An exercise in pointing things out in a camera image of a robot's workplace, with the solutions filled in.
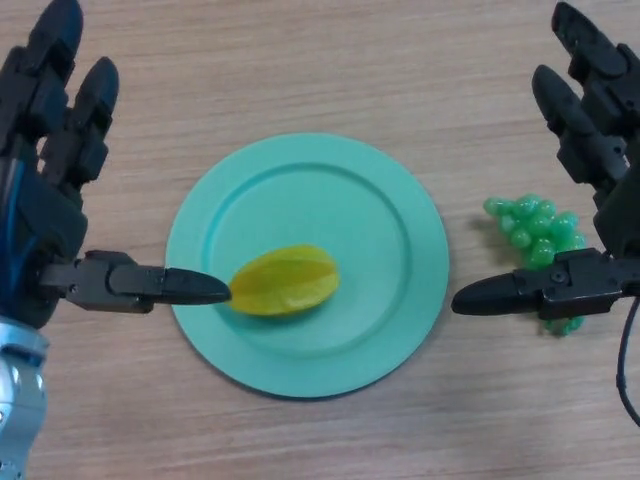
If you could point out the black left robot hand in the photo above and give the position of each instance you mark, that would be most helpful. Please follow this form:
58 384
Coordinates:
35 210

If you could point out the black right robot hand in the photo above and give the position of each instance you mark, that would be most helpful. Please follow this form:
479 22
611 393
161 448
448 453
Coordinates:
620 225

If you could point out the yellow starfruit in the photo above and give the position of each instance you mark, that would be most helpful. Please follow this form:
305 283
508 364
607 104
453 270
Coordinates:
290 282

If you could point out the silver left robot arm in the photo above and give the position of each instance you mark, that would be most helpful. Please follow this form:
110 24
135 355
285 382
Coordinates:
20 390

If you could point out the green round plate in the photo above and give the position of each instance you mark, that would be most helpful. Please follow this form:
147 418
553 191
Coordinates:
350 210

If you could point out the green grape bunch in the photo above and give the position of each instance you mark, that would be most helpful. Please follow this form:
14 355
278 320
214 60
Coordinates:
540 230

